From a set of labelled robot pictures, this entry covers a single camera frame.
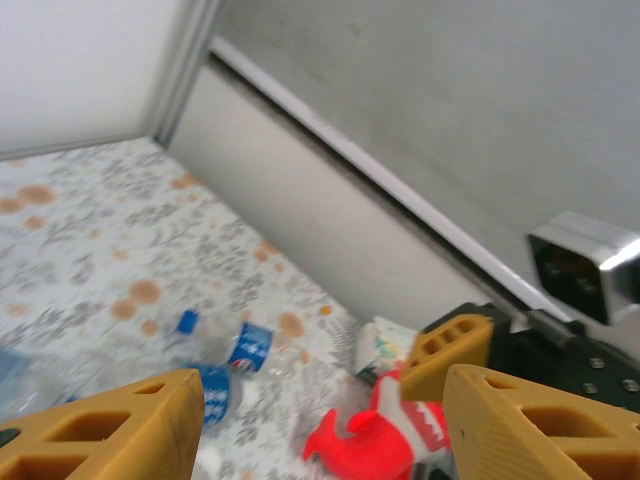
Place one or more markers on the white printed soft pack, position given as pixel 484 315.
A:
pixel 380 350

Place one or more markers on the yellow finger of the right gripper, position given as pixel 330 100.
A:
pixel 450 340

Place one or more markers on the red shark plush toy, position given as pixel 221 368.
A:
pixel 370 445

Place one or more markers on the clear bottle light blue label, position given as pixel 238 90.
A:
pixel 12 367

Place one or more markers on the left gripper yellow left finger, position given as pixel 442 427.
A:
pixel 100 440

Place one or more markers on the floral table mat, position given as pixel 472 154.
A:
pixel 150 240

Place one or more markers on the aluminium frame post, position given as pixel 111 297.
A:
pixel 185 75

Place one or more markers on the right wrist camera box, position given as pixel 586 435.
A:
pixel 590 240

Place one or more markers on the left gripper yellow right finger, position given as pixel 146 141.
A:
pixel 540 440

